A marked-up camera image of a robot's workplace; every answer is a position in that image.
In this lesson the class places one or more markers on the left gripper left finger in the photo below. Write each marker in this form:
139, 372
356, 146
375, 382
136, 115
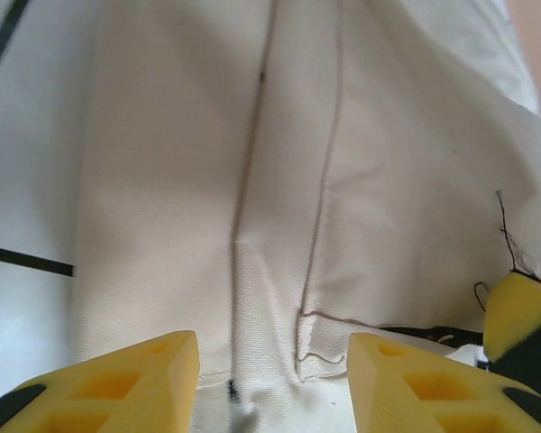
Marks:
117, 388

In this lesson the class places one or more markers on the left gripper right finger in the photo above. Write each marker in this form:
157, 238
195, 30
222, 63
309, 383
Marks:
433, 392

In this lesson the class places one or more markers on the beige fabric backpack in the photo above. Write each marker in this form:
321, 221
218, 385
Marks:
275, 180

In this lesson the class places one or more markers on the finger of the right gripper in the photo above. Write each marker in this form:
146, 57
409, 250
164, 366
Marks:
523, 311

